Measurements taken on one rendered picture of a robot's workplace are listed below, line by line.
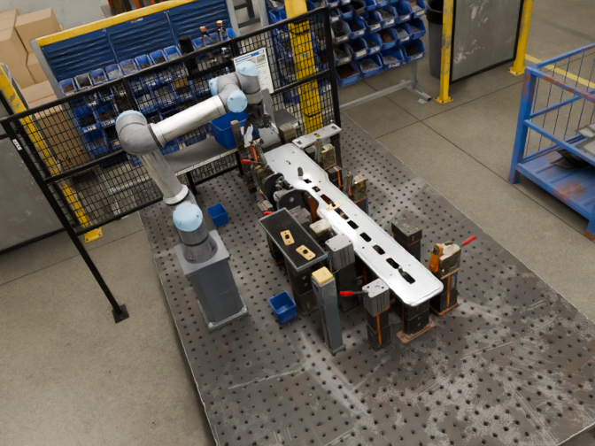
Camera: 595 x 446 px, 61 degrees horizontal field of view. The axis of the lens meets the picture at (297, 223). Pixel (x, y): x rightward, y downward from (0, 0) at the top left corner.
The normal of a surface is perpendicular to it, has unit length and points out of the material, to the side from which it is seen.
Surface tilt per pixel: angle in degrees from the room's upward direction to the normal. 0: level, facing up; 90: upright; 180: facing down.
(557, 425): 0
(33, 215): 89
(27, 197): 94
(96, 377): 0
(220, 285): 90
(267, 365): 0
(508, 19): 91
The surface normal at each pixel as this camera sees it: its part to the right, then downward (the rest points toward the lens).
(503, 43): 0.35, 0.61
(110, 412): -0.15, -0.74
